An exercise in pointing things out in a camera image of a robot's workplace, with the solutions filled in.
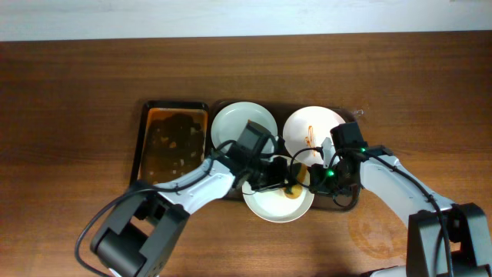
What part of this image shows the white plate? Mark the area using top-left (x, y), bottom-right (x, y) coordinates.
top-left (241, 155), bottom-right (315, 224)
top-left (282, 106), bottom-right (345, 157)
top-left (211, 102), bottom-right (278, 148)

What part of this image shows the yellow green sponge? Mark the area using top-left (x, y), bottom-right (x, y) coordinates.
top-left (283, 163), bottom-right (308, 199)

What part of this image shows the white plate front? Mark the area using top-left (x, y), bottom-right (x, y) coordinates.
top-left (241, 155), bottom-right (315, 224)

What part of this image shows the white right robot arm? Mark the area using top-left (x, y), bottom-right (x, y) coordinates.
top-left (308, 122), bottom-right (491, 277)

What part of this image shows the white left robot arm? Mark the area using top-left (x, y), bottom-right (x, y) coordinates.
top-left (90, 122), bottom-right (285, 277)

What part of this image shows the large brown serving tray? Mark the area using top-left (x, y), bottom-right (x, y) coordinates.
top-left (202, 99), bottom-right (359, 212)

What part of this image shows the small black soapy tray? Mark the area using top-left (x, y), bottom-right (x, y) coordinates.
top-left (130, 100), bottom-right (208, 184)

